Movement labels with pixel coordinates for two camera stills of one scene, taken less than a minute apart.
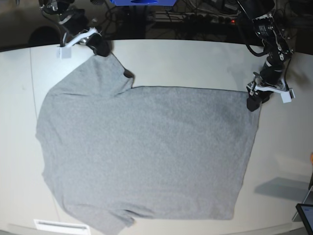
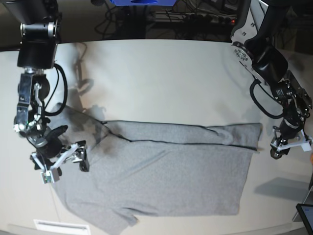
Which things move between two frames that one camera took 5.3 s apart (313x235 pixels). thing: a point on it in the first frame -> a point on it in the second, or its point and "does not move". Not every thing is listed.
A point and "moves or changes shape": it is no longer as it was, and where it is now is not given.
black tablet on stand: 306,212 does not move
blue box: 143,3 does not move
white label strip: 55,226 does not move
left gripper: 95,41 -> 51,154
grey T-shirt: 113,152 moves or changes shape
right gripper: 258,91 -> 281,145
